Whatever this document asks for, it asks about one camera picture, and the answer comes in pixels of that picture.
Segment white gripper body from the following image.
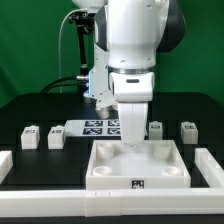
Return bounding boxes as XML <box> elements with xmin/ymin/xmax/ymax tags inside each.
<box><xmin>110</xmin><ymin>72</ymin><xmax>154</xmax><ymax>145</ymax></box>

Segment white square tabletop part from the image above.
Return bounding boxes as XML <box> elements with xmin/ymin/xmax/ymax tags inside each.
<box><xmin>86</xmin><ymin>140</ymin><xmax>191</xmax><ymax>190</ymax></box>

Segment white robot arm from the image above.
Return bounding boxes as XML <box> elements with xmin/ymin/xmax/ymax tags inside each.
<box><xmin>72</xmin><ymin>0</ymin><xmax>185</xmax><ymax>145</ymax></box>

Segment white marker sheet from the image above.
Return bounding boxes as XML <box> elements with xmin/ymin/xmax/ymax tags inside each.
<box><xmin>65</xmin><ymin>119</ymin><xmax>121</xmax><ymax>137</ymax></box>

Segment white right fence piece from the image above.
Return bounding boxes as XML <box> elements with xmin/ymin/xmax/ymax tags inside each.
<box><xmin>195</xmin><ymin>148</ymin><xmax>224</xmax><ymax>189</ymax></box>

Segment white fence piece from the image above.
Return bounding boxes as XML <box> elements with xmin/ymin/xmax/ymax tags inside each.
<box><xmin>0</xmin><ymin>151</ymin><xmax>13</xmax><ymax>184</ymax></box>
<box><xmin>195</xmin><ymin>148</ymin><xmax>224</xmax><ymax>189</ymax></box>

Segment white left fence piece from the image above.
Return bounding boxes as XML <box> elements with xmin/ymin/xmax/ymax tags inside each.
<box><xmin>0</xmin><ymin>151</ymin><xmax>13</xmax><ymax>184</ymax></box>

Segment black camera on stand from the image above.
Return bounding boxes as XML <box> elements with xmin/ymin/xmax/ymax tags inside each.
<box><xmin>68</xmin><ymin>12</ymin><xmax>94</xmax><ymax>35</ymax></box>

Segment black cables bundle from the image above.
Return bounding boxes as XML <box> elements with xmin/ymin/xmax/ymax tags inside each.
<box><xmin>40</xmin><ymin>76</ymin><xmax>90</xmax><ymax>94</ymax></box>

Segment white cable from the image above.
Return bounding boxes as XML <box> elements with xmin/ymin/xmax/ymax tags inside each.
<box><xmin>58</xmin><ymin>8</ymin><xmax>84</xmax><ymax>94</ymax></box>

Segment white front fence wall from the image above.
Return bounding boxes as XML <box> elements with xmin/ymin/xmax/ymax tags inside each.
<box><xmin>0</xmin><ymin>188</ymin><xmax>224</xmax><ymax>217</ymax></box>

